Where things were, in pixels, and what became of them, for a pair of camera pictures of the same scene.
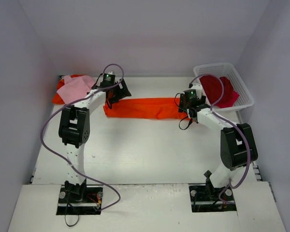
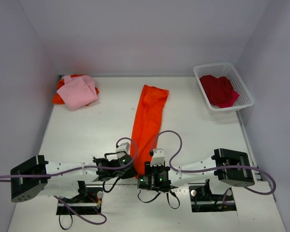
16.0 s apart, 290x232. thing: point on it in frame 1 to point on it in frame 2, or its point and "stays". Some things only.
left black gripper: x=121 y=90 to x=129 y=172
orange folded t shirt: x=56 y=98 stays
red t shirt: x=212 y=88 stays
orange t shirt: x=166 y=108 to x=146 y=123
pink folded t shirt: x=75 y=87 stays
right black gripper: x=183 y=107 to x=147 y=166
